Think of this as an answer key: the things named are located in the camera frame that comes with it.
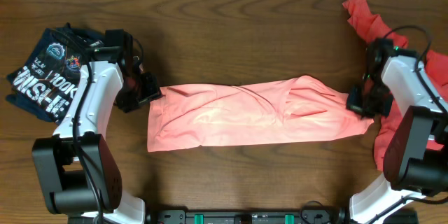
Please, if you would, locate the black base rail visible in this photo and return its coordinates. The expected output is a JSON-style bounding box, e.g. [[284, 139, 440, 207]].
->
[[147, 206, 349, 224]]

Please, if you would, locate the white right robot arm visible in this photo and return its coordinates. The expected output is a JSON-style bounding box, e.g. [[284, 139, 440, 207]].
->
[[339, 38, 447, 223]]

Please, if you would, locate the red crumpled t-shirt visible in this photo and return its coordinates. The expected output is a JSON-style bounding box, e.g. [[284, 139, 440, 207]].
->
[[342, 0, 448, 172]]

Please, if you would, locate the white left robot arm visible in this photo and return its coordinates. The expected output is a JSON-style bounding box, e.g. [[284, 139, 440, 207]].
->
[[32, 46, 160, 223]]

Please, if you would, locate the folded navy printed t-shirt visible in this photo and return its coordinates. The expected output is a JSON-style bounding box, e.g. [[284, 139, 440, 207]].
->
[[6, 23, 104, 124]]

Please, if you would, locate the salmon pink printed t-shirt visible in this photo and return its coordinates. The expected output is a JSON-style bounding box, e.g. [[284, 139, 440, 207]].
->
[[147, 76, 373, 153]]

